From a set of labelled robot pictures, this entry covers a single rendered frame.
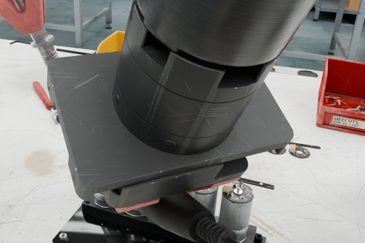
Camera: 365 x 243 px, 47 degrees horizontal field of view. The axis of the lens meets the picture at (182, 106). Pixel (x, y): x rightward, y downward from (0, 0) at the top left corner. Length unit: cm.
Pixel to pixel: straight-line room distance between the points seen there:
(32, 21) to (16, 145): 24
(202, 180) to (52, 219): 23
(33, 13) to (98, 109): 13
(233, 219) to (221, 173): 14
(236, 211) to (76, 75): 19
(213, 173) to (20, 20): 17
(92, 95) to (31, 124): 37
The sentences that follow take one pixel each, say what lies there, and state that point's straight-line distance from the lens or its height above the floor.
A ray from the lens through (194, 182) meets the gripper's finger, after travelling 19.
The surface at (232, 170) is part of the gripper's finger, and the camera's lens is 21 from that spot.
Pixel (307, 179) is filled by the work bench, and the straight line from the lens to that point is 48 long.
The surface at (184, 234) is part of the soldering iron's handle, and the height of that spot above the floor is 88.
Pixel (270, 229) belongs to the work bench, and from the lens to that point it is 41.
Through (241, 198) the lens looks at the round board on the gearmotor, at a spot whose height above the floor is 81.
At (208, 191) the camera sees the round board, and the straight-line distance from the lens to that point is 33.
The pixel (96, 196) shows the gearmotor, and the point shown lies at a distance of 38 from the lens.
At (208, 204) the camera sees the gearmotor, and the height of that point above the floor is 80.
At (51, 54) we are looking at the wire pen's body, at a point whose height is 91.
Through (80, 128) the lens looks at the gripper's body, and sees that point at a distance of 17.
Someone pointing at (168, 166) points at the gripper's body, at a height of 92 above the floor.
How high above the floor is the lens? 102
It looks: 27 degrees down
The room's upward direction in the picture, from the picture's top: 4 degrees clockwise
